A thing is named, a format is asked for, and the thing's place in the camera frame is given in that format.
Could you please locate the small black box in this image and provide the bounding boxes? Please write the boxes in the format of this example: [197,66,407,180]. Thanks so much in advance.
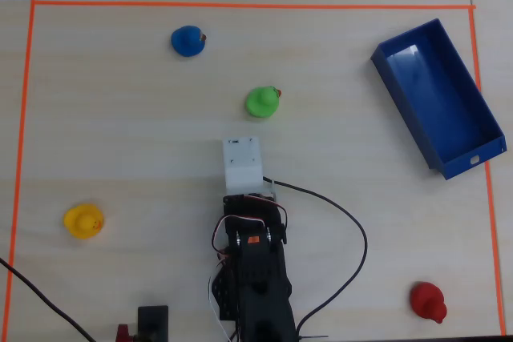
[137,305,170,342]

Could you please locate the red rubber duck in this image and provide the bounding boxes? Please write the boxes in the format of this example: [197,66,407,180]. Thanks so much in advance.
[409,281,448,325]

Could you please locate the red white servo wires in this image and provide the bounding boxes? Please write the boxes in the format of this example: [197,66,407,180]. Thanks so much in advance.
[208,193,288,342]

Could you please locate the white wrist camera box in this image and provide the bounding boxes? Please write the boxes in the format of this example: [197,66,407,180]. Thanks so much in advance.
[222,136,277,201]

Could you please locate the orange tape strip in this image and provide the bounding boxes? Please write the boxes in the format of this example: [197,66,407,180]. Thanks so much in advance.
[467,6,507,337]
[2,0,37,342]
[30,0,477,11]

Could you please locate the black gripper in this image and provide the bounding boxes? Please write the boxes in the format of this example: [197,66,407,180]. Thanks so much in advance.
[222,194,289,245]

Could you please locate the blue plastic box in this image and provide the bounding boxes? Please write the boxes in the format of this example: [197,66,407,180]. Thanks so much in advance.
[370,18,507,181]

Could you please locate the yellow rubber duck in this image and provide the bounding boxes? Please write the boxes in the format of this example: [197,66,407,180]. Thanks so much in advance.
[63,203,106,240]

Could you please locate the green rubber duck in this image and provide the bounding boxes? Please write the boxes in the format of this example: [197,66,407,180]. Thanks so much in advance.
[244,85,283,119]

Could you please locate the black camera cable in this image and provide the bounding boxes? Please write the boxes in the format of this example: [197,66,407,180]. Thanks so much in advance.
[262,175,369,333]

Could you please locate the blue rubber duck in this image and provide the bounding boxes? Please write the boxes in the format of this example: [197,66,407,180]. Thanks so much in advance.
[170,25,207,58]

